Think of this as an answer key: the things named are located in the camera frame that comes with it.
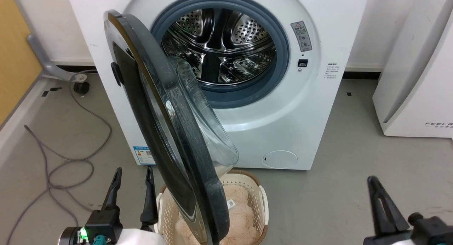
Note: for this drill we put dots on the yellow wooden panel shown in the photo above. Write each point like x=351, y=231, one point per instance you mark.
x=16, y=50

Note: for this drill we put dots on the round white filter cover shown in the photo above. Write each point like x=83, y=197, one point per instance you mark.
x=280, y=159

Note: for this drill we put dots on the black caster wheel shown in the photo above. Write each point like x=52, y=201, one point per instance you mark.
x=81, y=87

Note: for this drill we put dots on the white front-load washing machine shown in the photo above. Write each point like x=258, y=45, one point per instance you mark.
x=300, y=107

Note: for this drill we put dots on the black round washer door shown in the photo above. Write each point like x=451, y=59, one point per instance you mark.
x=184, y=146

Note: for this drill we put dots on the white air purifier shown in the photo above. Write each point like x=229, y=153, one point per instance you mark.
x=417, y=89

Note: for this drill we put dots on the stainless steel washer drum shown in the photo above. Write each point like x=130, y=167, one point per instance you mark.
x=226, y=46

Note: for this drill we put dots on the pink fluffy plush fabric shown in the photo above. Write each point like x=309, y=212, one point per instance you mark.
x=240, y=220

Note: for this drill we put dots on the black door latch slot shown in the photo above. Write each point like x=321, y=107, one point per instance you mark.
x=302, y=63

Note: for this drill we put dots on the grey metal stand leg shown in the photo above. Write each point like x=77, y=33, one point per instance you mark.
x=44, y=61

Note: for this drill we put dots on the grey rubber door gasket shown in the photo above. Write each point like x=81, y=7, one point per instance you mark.
x=279, y=71

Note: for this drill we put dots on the grey warning sticker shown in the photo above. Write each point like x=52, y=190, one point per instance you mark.
x=301, y=36

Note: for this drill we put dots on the cream plastic laundry basket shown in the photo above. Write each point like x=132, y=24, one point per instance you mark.
x=260, y=206

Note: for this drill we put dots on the blue energy label sticker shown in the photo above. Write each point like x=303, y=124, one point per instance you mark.
x=143, y=156

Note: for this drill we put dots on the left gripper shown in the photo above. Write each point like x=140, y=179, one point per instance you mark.
x=141, y=238

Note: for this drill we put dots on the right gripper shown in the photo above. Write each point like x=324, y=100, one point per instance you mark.
x=433, y=232

